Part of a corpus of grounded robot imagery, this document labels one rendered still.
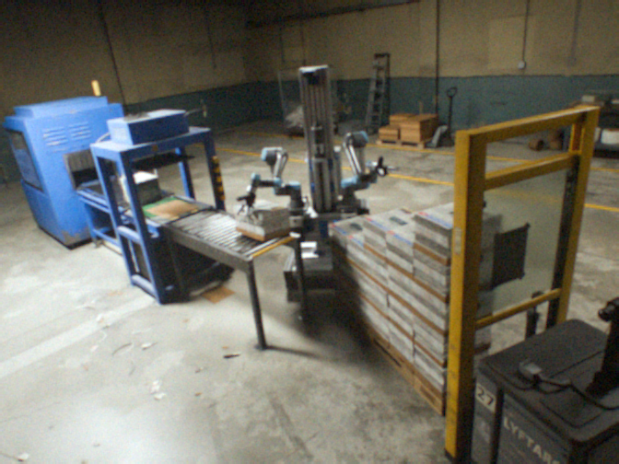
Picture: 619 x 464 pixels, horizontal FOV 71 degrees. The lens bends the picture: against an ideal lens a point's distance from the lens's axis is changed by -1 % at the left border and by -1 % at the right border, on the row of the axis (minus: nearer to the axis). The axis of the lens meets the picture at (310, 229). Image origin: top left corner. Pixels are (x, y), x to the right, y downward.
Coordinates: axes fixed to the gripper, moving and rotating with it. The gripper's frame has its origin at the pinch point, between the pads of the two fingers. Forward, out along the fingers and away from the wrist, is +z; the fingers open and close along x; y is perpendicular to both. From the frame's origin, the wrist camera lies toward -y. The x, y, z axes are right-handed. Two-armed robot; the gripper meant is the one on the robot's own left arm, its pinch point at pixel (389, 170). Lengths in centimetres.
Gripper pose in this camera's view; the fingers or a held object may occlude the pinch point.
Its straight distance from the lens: 357.4
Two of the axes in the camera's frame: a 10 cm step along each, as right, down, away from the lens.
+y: 2.2, 8.8, 4.2
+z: 3.3, 3.4, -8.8
